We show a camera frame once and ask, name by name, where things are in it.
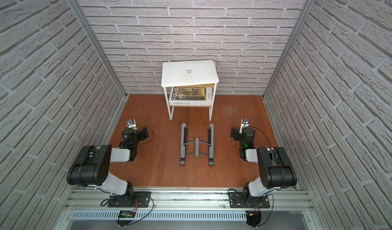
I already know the silver laptop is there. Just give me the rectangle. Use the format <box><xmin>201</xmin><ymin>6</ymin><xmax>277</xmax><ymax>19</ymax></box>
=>
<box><xmin>161</xmin><ymin>60</ymin><xmax>219</xmax><ymax>87</ymax></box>

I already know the aluminium corner post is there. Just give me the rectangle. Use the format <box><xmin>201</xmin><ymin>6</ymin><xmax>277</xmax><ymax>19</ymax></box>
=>
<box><xmin>66</xmin><ymin>0</ymin><xmax>127</xmax><ymax>99</ymax></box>
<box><xmin>262</xmin><ymin>0</ymin><xmax>316</xmax><ymax>100</ymax></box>

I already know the white Folio book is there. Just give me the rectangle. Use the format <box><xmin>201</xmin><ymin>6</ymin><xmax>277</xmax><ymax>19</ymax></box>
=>
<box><xmin>168</xmin><ymin>87</ymin><xmax>213</xmax><ymax>107</ymax></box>

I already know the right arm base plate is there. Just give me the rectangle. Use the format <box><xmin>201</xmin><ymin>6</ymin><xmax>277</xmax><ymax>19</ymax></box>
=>
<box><xmin>228</xmin><ymin>190</ymin><xmax>270</xmax><ymax>209</ymax></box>

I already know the aluminium corner post left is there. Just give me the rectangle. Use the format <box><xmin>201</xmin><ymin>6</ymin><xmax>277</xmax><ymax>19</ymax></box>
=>
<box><xmin>66</xmin><ymin>0</ymin><xmax>127</xmax><ymax>99</ymax></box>

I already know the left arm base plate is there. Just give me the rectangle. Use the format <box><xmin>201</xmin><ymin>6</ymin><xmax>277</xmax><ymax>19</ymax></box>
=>
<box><xmin>107</xmin><ymin>191</ymin><xmax>151</xmax><ymax>208</ymax></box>

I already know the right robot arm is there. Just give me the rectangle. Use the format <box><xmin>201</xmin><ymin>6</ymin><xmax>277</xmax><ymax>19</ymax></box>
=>
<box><xmin>230</xmin><ymin>127</ymin><xmax>298</xmax><ymax>207</ymax></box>

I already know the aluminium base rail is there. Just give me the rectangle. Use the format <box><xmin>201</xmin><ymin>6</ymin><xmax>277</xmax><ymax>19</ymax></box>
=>
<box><xmin>54</xmin><ymin>187</ymin><xmax>322</xmax><ymax>230</ymax></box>

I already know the controller board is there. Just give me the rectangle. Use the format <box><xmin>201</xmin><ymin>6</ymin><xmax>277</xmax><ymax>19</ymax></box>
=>
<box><xmin>246</xmin><ymin>211</ymin><xmax>262</xmax><ymax>228</ymax></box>
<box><xmin>118</xmin><ymin>211</ymin><xmax>136</xmax><ymax>220</ymax></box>

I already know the white metal side table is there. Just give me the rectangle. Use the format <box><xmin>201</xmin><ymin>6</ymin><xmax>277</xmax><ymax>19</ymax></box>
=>
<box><xmin>163</xmin><ymin>83</ymin><xmax>217</xmax><ymax>121</ymax></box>

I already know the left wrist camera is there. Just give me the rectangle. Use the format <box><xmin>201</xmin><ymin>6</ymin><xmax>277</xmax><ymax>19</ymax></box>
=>
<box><xmin>127</xmin><ymin>119</ymin><xmax>137</xmax><ymax>129</ymax></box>

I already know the aluminium corner post right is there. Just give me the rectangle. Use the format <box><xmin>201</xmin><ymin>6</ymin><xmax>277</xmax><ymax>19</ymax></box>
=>
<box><xmin>262</xmin><ymin>0</ymin><xmax>316</xmax><ymax>100</ymax></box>

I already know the right controller board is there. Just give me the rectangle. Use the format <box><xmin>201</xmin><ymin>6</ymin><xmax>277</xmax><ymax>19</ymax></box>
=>
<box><xmin>246</xmin><ymin>211</ymin><xmax>262</xmax><ymax>228</ymax></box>

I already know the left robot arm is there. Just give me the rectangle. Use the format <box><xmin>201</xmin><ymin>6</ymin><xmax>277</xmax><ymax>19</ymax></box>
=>
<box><xmin>66</xmin><ymin>125</ymin><xmax>149</xmax><ymax>208</ymax></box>

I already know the left controller board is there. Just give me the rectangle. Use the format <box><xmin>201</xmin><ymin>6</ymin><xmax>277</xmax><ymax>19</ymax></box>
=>
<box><xmin>118</xmin><ymin>211</ymin><xmax>136</xmax><ymax>220</ymax></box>

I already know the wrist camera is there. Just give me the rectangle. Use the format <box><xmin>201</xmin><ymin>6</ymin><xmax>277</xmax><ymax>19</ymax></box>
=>
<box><xmin>127</xmin><ymin>119</ymin><xmax>137</xmax><ymax>129</ymax></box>
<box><xmin>239</xmin><ymin>118</ymin><xmax>249</xmax><ymax>134</ymax></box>

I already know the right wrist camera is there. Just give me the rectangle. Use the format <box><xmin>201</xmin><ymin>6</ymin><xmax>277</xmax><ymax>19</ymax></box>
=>
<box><xmin>239</xmin><ymin>118</ymin><xmax>249</xmax><ymax>134</ymax></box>

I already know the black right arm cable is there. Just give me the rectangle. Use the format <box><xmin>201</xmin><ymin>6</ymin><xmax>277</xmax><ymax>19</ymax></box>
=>
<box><xmin>249</xmin><ymin>125</ymin><xmax>273</xmax><ymax>148</ymax></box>

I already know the grey laptop stand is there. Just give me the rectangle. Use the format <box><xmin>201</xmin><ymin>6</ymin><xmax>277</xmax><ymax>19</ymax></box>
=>
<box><xmin>180</xmin><ymin>123</ymin><xmax>214</xmax><ymax>166</ymax></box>

